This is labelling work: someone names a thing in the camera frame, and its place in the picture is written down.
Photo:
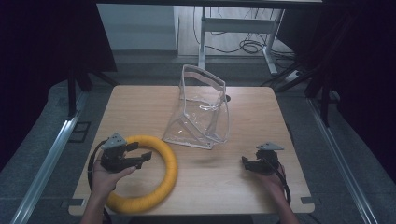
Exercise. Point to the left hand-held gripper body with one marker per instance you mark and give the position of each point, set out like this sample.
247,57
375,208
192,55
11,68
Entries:
113,154

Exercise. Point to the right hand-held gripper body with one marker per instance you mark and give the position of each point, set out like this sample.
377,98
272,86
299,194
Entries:
267,158

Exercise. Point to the person's right hand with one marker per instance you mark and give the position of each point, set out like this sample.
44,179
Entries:
273,183

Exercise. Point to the person's left hand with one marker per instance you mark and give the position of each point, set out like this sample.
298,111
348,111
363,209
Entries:
106,180

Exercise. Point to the black floor grate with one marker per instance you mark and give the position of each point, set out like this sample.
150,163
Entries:
79,132

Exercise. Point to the clear plastic zip bag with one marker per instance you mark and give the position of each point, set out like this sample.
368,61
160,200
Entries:
202,121

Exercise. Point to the black metal stand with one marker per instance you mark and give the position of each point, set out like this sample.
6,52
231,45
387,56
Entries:
72,93
323,99

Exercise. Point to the white power strip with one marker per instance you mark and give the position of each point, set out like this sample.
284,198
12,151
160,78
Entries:
293,75

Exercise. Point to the dark curtain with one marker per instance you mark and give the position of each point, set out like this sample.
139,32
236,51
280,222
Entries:
37,62
364,77

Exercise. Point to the aluminium rail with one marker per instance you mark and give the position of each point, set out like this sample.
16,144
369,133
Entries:
46,161
339,155

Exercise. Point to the white metal desk frame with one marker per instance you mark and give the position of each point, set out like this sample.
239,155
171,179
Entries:
236,25

